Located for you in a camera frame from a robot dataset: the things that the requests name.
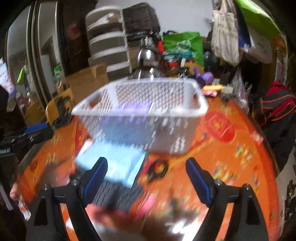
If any dark mesh fabric pouch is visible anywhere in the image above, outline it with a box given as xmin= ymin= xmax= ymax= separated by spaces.
xmin=92 ymin=180 xmax=144 ymax=212

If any light blue tissue pack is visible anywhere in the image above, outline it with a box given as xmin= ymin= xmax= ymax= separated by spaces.
xmin=75 ymin=142 xmax=147 ymax=188

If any person's left hand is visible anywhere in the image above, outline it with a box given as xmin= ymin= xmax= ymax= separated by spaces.
xmin=10 ymin=182 xmax=21 ymax=201

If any yellow chair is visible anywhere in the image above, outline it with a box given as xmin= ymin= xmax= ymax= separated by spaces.
xmin=45 ymin=88 xmax=75 ymax=131

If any brown cardboard box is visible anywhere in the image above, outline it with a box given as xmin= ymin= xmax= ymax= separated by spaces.
xmin=66 ymin=63 xmax=109 ymax=103

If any pink packet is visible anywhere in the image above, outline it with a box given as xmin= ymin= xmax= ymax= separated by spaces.
xmin=85 ymin=193 xmax=157 ymax=232

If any orange floral tablecloth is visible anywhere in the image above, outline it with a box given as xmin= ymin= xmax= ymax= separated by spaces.
xmin=20 ymin=97 xmax=280 ymax=240

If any grey plastic drawer tower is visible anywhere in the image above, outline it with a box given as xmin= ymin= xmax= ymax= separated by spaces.
xmin=85 ymin=6 xmax=132 ymax=82

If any white perforated plastic basket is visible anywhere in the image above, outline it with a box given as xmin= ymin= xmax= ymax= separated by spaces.
xmin=72 ymin=78 xmax=208 ymax=155

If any red black striped garment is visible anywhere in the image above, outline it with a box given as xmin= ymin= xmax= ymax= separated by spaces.
xmin=260 ymin=81 xmax=295 ymax=123

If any stainless steel kettle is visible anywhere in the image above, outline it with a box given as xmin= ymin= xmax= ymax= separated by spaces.
xmin=128 ymin=37 xmax=167 ymax=80

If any green shopping bag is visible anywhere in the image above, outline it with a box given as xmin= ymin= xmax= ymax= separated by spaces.
xmin=163 ymin=32 xmax=204 ymax=67

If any beige canvas tote bag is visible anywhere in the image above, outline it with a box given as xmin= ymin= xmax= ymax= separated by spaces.
xmin=211 ymin=1 xmax=241 ymax=67

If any lime green bag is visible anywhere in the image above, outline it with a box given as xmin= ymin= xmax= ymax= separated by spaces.
xmin=236 ymin=0 xmax=281 ymax=40

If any black coiled usb cable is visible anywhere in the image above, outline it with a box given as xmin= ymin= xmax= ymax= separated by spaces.
xmin=145 ymin=159 xmax=170 ymax=183

